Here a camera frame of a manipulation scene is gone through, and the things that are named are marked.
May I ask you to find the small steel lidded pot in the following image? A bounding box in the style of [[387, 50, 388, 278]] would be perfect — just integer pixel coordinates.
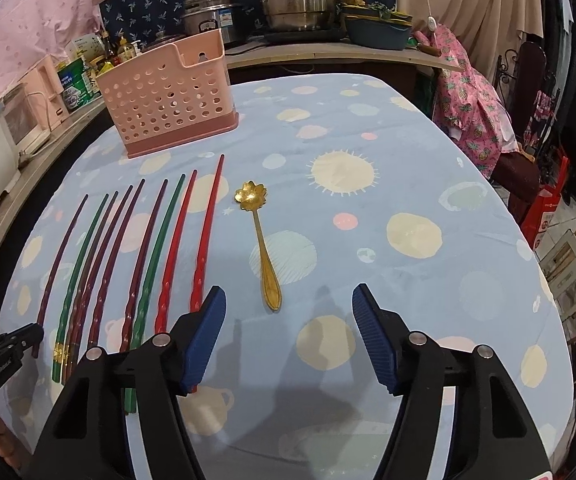
[[142, 34, 185, 52]]

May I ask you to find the blue bowl with items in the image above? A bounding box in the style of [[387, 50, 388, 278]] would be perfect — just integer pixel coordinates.
[[341, 3, 413, 51]]

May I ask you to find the maroon chopstick gold band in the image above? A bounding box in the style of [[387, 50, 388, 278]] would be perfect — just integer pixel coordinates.
[[120, 179, 168, 352]]

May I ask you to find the dark maroon chopstick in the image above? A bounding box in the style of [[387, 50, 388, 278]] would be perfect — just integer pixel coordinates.
[[33, 193, 90, 365]]

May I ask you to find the steel rice cooker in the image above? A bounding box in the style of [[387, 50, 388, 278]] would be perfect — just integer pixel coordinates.
[[182, 0, 247, 47]]

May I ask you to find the yellow oil bottle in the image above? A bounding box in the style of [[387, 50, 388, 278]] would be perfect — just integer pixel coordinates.
[[117, 37, 136, 63]]

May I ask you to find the pink perforated utensil holder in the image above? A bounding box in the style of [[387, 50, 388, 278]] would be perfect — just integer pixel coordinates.
[[97, 29, 239, 158]]

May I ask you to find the gold flower spoon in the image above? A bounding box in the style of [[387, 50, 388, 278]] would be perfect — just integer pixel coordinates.
[[234, 181, 282, 312]]

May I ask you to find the blue patterned tablecloth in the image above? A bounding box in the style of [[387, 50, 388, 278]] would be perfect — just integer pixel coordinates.
[[0, 74, 573, 479]]

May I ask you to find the brown chopstick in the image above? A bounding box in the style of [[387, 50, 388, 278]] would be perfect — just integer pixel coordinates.
[[59, 192, 118, 385]]

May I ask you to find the green chopstick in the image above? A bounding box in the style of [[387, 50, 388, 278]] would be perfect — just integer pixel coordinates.
[[50, 195, 108, 384], [123, 173, 187, 415]]

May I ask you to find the pink floral cloth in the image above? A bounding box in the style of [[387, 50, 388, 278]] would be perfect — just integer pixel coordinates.
[[431, 24, 518, 179]]

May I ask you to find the green white milk can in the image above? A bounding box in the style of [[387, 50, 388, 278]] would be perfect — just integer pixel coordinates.
[[57, 58, 99, 113]]

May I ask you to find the red chopstick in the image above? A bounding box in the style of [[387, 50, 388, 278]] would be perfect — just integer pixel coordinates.
[[189, 154, 225, 313], [154, 169, 197, 334]]

